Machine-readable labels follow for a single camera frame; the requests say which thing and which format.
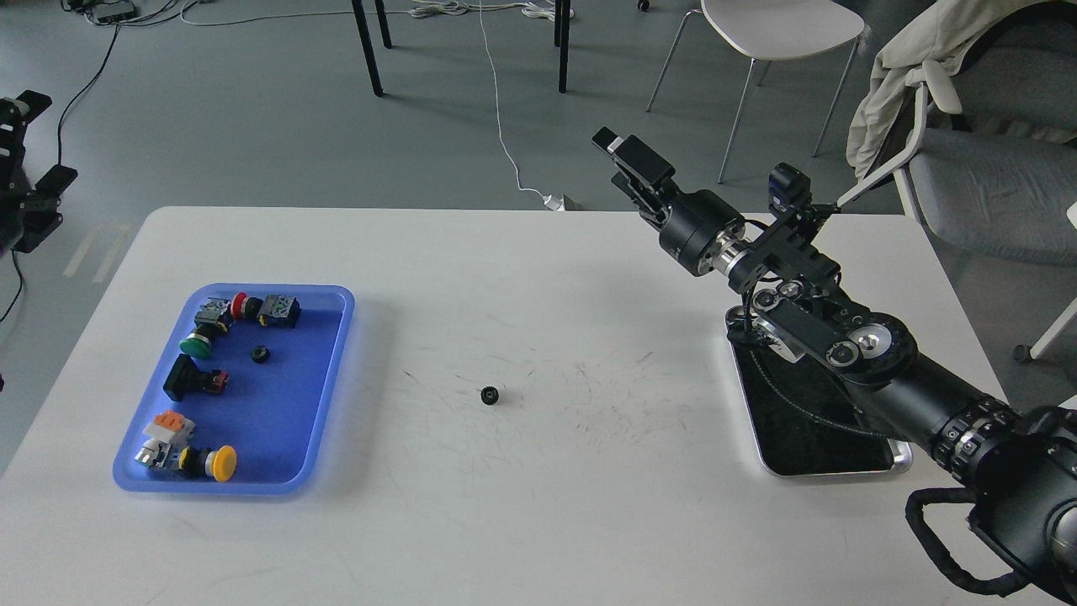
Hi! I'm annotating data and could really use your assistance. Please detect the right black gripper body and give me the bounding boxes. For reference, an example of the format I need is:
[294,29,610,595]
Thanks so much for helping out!
[658,189,744,277]

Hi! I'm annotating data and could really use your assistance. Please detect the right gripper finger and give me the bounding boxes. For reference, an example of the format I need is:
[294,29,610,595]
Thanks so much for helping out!
[611,173,670,231]
[592,127,681,217]

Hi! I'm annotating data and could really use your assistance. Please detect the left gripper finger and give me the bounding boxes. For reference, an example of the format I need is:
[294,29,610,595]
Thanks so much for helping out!
[1,91,53,189]
[1,165,78,254]

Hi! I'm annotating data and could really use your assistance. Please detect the small black gear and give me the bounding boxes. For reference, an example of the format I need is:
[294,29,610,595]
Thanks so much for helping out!
[480,385,500,406]
[249,346,272,364]

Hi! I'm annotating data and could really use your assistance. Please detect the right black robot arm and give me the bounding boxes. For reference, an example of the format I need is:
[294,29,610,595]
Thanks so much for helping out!
[592,127,1076,603]

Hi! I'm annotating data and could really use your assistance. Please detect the white power adapter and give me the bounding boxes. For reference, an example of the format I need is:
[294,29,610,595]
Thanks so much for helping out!
[544,194,582,212]

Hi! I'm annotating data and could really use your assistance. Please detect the black table legs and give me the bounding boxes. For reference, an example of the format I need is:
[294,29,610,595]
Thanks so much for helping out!
[351,0,572,98]

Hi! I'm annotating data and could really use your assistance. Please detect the white chair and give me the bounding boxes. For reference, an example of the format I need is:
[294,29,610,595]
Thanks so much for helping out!
[644,1,867,184]

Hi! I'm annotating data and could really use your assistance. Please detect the red emergency stop button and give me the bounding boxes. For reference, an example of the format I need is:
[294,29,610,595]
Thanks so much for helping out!
[228,291,264,322]

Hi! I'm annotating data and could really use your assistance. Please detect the steel metal tray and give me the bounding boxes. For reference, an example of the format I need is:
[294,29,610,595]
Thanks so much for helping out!
[724,306,913,479]

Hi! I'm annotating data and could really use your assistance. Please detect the orange grey contact block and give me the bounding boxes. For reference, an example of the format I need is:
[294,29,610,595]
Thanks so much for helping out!
[143,410,196,446]

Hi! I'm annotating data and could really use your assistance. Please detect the blue plastic tray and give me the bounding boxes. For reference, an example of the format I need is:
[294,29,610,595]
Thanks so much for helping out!
[112,283,355,496]

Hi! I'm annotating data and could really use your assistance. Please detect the beige jacket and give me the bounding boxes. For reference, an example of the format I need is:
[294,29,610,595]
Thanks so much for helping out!
[847,1,1034,181]

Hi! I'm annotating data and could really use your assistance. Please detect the yellow mushroom push button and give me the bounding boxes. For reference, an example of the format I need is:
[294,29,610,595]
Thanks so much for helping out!
[135,443,238,483]

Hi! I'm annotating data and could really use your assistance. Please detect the black floor cable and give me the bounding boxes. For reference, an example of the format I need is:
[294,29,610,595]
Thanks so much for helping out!
[0,0,182,325]

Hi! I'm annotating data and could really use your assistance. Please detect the green push button switch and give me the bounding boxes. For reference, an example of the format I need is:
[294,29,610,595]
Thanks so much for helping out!
[178,298,234,360]

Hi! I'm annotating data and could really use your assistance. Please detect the black selector switch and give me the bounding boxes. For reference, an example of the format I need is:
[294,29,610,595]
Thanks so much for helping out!
[162,353,230,401]

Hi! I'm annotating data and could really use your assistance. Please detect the white floor cable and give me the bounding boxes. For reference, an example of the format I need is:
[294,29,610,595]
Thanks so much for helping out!
[181,0,576,203]

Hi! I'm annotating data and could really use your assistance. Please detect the black switch contact block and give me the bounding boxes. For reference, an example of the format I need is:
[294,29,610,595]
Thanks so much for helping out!
[255,295,300,329]

